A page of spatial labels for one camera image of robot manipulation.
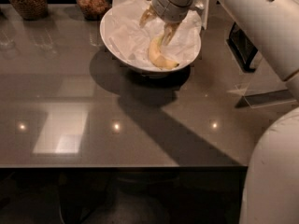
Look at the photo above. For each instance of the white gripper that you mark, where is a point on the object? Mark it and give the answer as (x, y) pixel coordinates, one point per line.
(169, 9)

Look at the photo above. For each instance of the yellow banana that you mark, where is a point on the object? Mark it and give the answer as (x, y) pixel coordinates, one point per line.
(157, 58)

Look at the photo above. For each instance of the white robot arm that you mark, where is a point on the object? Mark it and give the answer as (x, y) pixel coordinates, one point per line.
(271, 191)

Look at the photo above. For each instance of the white bowl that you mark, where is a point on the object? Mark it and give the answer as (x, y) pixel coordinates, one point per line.
(146, 69)

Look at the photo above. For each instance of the white paper liner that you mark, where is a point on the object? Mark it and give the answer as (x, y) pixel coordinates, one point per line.
(127, 34)

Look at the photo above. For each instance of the white upright card stand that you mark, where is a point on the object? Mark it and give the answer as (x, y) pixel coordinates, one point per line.
(202, 6)

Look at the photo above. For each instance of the middle glass cereal jar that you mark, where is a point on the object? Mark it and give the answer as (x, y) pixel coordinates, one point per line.
(93, 9)

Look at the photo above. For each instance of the clear acrylic sign stand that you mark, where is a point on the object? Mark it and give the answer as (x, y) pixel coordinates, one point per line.
(262, 87)

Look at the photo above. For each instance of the left glass cereal jar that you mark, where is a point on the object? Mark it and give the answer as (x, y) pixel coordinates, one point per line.
(31, 10)

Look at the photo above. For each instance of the black wire napkin holder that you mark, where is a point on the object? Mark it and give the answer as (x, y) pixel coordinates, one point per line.
(242, 48)

